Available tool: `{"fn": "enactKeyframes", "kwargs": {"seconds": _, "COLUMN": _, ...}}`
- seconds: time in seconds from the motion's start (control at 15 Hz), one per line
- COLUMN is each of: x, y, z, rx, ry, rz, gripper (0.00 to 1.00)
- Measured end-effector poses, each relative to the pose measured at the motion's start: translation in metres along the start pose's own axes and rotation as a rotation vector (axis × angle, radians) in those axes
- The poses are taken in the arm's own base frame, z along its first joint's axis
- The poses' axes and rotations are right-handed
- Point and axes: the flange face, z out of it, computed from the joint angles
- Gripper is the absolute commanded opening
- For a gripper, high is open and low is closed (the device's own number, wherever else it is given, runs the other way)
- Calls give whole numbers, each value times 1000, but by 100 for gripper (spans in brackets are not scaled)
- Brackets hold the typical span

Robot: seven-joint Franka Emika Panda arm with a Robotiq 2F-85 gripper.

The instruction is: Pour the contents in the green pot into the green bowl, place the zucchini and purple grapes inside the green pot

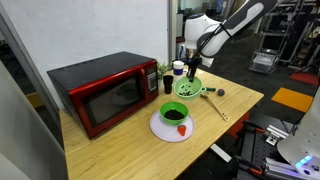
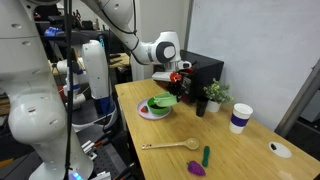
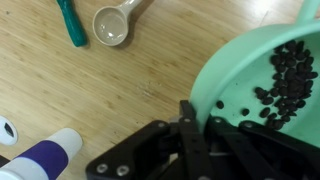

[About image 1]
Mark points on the red floor mat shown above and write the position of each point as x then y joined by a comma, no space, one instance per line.
304,78

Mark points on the mint green pot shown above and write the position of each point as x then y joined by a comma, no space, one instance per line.
181,85

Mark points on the green toy zucchini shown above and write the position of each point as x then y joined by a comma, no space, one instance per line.
211,89

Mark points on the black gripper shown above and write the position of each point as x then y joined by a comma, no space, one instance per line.
194,63

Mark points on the aluminium bracket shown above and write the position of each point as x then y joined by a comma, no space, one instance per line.
276,135

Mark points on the pale lavender plate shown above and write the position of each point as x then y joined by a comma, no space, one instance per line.
165,131

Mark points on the coffee beans in bowl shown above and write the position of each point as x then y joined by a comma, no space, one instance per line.
174,115

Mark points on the white cabinet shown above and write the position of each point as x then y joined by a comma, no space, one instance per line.
180,50

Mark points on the green bowl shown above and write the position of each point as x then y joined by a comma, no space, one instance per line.
166,116

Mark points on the white purple paper cup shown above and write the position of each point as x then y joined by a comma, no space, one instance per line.
178,71

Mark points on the orange floor mat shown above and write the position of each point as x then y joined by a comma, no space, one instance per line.
292,99

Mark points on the grey partition panel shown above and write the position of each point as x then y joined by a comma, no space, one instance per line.
26,143

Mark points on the white storage bin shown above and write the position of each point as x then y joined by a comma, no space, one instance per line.
264,62

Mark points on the red black microwave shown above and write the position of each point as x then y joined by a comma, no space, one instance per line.
100,86

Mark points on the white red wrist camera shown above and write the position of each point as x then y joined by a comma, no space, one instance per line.
207,61

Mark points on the coffee beans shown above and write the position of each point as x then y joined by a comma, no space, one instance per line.
174,115
186,93

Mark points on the black breadboard base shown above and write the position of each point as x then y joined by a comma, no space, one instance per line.
256,146

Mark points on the purple toy grapes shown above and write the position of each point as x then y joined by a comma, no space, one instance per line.
221,92

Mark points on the metal shelf rack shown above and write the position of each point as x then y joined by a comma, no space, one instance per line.
290,20

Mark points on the beige plastic spoon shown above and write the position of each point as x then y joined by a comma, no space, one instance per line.
215,106

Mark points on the black cup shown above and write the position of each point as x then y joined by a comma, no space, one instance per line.
168,85

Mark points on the red toy strawberry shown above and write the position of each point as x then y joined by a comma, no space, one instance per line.
181,130

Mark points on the grey metal frame post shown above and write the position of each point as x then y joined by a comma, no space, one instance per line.
23,56

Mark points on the small potted plant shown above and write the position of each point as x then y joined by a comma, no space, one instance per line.
162,70

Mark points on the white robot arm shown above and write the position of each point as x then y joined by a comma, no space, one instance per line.
240,16

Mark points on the white flat board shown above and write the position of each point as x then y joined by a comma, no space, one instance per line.
220,153

